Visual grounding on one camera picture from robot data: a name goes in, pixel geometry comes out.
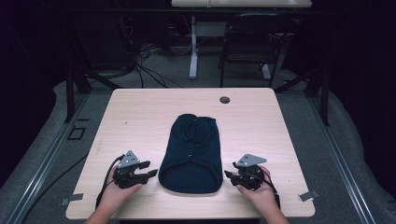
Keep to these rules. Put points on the white background desk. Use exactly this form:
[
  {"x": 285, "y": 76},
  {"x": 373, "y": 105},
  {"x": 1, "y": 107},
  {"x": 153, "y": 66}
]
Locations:
[{"x": 193, "y": 46}]

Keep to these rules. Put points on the grey tape strip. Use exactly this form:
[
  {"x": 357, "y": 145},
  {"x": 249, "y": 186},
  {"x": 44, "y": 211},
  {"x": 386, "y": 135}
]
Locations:
[
  {"x": 72, "y": 198},
  {"x": 308, "y": 195}
]

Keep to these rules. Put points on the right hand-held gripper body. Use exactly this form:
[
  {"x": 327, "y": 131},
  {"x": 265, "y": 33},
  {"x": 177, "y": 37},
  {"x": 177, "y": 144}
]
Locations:
[{"x": 249, "y": 175}]

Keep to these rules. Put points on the person's left hand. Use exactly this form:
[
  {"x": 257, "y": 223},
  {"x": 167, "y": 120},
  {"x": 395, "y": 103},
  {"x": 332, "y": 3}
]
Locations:
[{"x": 113, "y": 194}]

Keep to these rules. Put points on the black tape square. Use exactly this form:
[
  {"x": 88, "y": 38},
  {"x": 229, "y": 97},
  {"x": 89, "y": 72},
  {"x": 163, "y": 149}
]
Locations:
[{"x": 76, "y": 133}]

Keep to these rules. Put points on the person's right hand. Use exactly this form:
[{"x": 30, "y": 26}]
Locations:
[{"x": 264, "y": 196}]

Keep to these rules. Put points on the black metal stand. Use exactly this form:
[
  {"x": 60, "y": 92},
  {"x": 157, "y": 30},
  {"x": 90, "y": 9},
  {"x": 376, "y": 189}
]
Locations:
[
  {"x": 70, "y": 93},
  {"x": 325, "y": 99}
]

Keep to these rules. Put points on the dark blue knit garment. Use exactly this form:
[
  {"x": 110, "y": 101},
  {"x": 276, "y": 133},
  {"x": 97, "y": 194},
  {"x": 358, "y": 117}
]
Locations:
[{"x": 191, "y": 155}]

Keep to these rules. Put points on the aluminium floor rail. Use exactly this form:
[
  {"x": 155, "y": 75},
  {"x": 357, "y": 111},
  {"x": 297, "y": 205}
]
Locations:
[
  {"x": 46, "y": 158},
  {"x": 342, "y": 161}
]

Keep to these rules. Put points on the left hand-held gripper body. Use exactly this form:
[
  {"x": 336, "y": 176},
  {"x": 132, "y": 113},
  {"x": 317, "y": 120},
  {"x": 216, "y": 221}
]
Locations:
[{"x": 127, "y": 174}]

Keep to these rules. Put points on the short black tape strip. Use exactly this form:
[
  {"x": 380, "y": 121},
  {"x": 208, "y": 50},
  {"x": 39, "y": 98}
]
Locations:
[{"x": 82, "y": 119}]

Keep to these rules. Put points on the black folding chair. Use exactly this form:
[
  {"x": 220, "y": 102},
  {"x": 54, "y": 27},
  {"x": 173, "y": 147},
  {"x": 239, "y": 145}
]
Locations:
[{"x": 253, "y": 37}]

